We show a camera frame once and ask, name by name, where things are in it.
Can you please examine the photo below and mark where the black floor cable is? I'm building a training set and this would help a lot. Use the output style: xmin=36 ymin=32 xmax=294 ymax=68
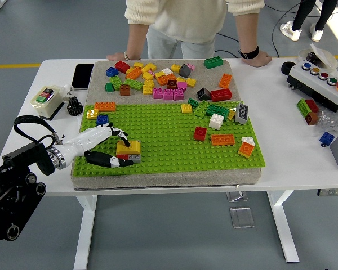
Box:
xmin=272 ymin=0 xmax=309 ymax=57
xmin=214 ymin=32 xmax=250 ymax=59

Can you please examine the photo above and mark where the table height control panel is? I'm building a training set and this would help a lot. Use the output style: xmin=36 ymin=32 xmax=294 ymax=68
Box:
xmin=317 ymin=188 xmax=338 ymax=197

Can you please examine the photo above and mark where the black gear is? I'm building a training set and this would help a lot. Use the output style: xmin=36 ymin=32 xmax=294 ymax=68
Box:
xmin=66 ymin=96 xmax=83 ymax=116

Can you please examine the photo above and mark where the black tape roll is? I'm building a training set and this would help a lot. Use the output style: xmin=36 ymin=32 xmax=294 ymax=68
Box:
xmin=281 ymin=61 xmax=299 ymax=76

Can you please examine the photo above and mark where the blue brick with key ring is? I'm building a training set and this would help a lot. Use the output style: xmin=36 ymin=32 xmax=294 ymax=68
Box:
xmin=318 ymin=131 xmax=335 ymax=147

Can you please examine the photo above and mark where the black sloped brick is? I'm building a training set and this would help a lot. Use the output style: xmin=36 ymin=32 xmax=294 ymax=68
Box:
xmin=196 ymin=87 xmax=211 ymax=101

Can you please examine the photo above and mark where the person's left hand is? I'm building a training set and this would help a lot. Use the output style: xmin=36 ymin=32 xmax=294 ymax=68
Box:
xmin=241 ymin=52 xmax=273 ymax=68

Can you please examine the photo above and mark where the cream switch box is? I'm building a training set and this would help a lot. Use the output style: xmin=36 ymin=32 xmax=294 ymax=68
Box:
xmin=30 ymin=85 xmax=64 ymax=122

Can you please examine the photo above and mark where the white button control box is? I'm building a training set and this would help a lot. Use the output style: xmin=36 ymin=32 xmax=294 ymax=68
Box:
xmin=286 ymin=60 xmax=338 ymax=113

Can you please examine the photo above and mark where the orange toy brick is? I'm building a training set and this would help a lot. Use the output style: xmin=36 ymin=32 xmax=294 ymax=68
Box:
xmin=157 ymin=73 xmax=177 ymax=86
xmin=124 ymin=66 xmax=143 ymax=80
xmin=218 ymin=73 xmax=233 ymax=89
xmin=94 ymin=101 xmax=117 ymax=113
xmin=210 ymin=134 xmax=235 ymax=146

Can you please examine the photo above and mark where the black smartphone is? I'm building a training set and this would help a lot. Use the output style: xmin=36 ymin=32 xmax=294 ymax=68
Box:
xmin=71 ymin=63 xmax=95 ymax=90

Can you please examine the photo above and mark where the black smartwatch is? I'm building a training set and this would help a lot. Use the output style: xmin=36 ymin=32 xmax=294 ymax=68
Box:
xmin=238 ymin=45 xmax=260 ymax=60

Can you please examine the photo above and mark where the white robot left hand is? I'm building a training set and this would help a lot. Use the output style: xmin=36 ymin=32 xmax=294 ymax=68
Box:
xmin=58 ymin=123 xmax=135 ymax=169

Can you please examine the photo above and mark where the clear plastic bag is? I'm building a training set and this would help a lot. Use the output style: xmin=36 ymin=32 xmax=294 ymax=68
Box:
xmin=315 ymin=108 xmax=338 ymax=133

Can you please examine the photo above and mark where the yellow curved brick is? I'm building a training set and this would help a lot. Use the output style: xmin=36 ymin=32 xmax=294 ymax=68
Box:
xmin=115 ymin=140 xmax=141 ymax=156

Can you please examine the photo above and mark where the light green toy brick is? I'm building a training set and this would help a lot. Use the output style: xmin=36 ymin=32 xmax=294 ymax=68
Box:
xmin=122 ymin=78 xmax=144 ymax=91
xmin=296 ymin=98 xmax=311 ymax=115
xmin=109 ymin=75 xmax=123 ymax=91
xmin=193 ymin=100 xmax=212 ymax=118

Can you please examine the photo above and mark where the white table leg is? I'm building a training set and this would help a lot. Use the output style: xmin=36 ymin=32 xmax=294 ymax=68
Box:
xmin=266 ymin=190 xmax=300 ymax=264
xmin=73 ymin=195 xmax=99 ymax=270

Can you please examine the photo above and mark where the orange and yellow brick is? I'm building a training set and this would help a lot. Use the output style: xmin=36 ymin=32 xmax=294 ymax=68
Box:
xmin=237 ymin=142 xmax=255 ymax=158

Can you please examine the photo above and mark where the dark green toy brick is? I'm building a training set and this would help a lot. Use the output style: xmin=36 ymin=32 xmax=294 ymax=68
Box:
xmin=205 ymin=103 xmax=230 ymax=118
xmin=203 ymin=56 xmax=224 ymax=69

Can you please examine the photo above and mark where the dark grey sloped brick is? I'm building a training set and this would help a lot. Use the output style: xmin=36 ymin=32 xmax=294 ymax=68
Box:
xmin=178 ymin=64 xmax=192 ymax=78

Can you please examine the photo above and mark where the person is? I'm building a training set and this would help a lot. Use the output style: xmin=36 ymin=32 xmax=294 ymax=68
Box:
xmin=124 ymin=0 xmax=265 ymax=60
xmin=279 ymin=0 xmax=338 ymax=42

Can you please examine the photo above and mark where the clear lidded plastic container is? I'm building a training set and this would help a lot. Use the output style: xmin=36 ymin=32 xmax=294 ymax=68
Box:
xmin=297 ymin=43 xmax=338 ymax=71

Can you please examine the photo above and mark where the small white fitting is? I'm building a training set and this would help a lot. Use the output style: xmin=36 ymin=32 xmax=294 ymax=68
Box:
xmin=61 ymin=83 xmax=74 ymax=101

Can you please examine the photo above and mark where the green studded baseplate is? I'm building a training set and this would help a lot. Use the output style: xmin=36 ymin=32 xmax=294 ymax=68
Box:
xmin=71 ymin=100 xmax=266 ymax=177

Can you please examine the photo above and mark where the clear floor plate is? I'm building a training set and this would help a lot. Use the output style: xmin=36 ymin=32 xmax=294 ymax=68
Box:
xmin=229 ymin=207 xmax=256 ymax=228
xmin=226 ymin=191 xmax=250 ymax=202

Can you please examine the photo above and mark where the grey hollow toy brick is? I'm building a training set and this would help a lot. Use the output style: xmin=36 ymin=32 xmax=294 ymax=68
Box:
xmin=234 ymin=102 xmax=250 ymax=125

